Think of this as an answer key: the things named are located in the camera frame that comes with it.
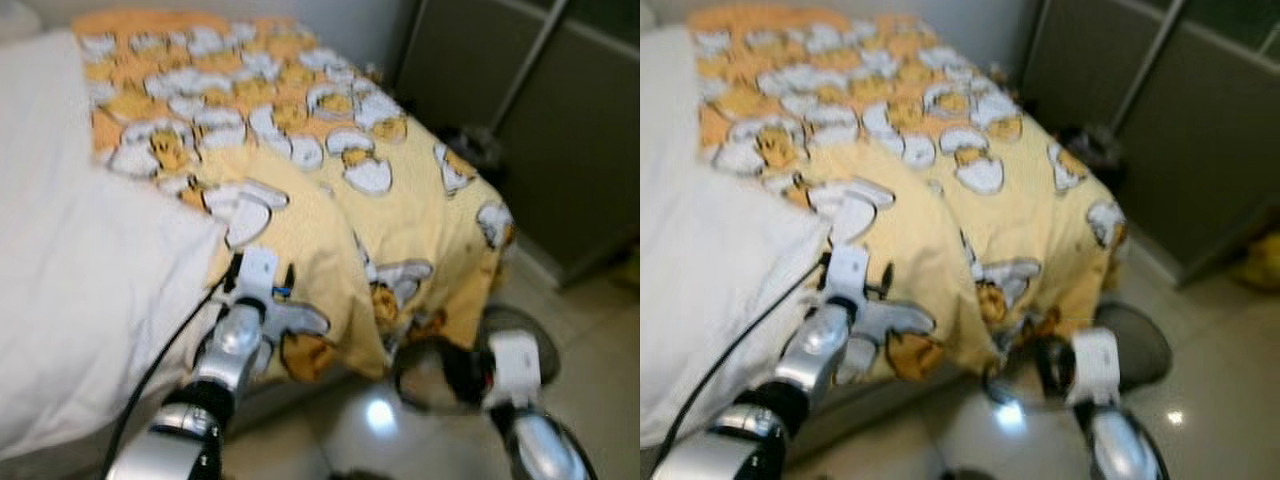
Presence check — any yellow duck print duvet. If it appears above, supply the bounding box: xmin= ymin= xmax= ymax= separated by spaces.
xmin=688 ymin=4 xmax=1131 ymax=383
xmin=72 ymin=8 xmax=517 ymax=386

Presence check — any dark grey cabinet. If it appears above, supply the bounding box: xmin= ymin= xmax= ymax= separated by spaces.
xmin=393 ymin=0 xmax=641 ymax=289
xmin=1018 ymin=0 xmax=1280 ymax=289

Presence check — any yellow object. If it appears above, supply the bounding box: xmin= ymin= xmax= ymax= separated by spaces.
xmin=1232 ymin=232 xmax=1280 ymax=293

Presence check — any black bag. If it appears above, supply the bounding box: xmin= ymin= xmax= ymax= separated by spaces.
xmin=438 ymin=124 xmax=507 ymax=193
xmin=1058 ymin=122 xmax=1129 ymax=193

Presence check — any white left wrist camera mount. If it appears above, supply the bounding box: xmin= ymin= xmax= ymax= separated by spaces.
xmin=823 ymin=243 xmax=873 ymax=309
xmin=232 ymin=246 xmax=281 ymax=313

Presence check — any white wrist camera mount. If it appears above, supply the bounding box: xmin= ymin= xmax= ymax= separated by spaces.
xmin=486 ymin=330 xmax=543 ymax=411
xmin=823 ymin=243 xmax=873 ymax=309
xmin=1068 ymin=326 xmax=1123 ymax=407
xmin=232 ymin=246 xmax=281 ymax=313

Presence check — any white quilted bed cover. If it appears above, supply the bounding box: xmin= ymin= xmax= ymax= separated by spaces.
xmin=640 ymin=22 xmax=833 ymax=449
xmin=0 ymin=28 xmax=229 ymax=463

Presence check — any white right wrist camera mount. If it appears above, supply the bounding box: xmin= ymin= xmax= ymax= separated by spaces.
xmin=1068 ymin=326 xmax=1123 ymax=407
xmin=486 ymin=330 xmax=543 ymax=411

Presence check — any grey rounded object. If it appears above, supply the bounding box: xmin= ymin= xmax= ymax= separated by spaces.
xmin=1092 ymin=298 xmax=1173 ymax=393
xmin=478 ymin=303 xmax=563 ymax=389

